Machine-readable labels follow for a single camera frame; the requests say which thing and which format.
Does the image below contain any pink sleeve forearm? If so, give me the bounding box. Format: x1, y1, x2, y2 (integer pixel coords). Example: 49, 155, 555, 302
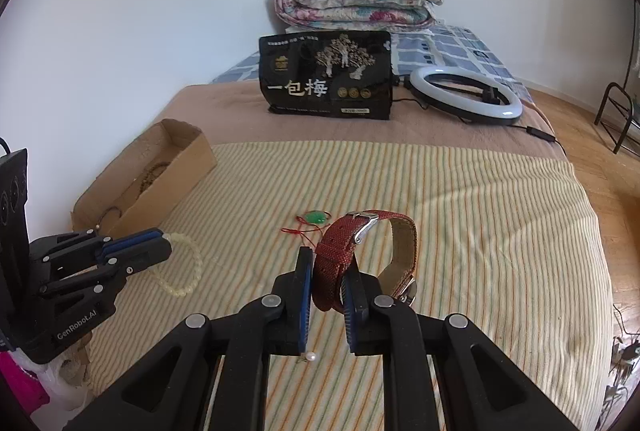
0, 352, 50, 416

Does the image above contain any folded floral quilt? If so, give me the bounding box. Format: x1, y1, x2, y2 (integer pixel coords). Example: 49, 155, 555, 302
273, 0, 444, 32

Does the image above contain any striped yellow cloth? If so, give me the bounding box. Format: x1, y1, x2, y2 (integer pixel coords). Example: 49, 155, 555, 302
89, 141, 612, 430

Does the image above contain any white ring light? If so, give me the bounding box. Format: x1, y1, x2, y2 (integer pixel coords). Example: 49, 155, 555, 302
408, 65, 524, 126

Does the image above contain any brown cardboard box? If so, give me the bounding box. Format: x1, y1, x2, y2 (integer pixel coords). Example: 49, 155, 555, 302
70, 119, 217, 238

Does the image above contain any black snack bag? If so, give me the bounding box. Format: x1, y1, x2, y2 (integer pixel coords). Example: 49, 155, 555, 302
258, 30, 394, 120

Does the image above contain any small pearl earring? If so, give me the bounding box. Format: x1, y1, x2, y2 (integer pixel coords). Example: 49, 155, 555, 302
298, 351, 318, 363

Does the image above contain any ring light black cable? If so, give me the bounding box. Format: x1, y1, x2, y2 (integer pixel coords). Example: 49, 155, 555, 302
391, 97, 558, 143

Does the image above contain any green jade pendant red cord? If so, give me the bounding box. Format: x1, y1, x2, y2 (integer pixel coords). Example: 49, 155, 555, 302
280, 208, 332, 253

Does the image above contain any black cord bracelet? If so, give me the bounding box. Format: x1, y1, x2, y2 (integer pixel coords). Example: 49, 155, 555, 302
94, 207, 124, 230

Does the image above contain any white bead bracelet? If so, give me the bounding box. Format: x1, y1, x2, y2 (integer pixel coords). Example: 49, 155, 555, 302
150, 233, 204, 298

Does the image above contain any brown bed blanket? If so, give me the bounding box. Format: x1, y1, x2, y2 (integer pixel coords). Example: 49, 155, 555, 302
156, 80, 566, 160

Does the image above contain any black clothes rack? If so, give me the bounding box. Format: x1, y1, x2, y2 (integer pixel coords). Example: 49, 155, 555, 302
594, 0, 639, 158

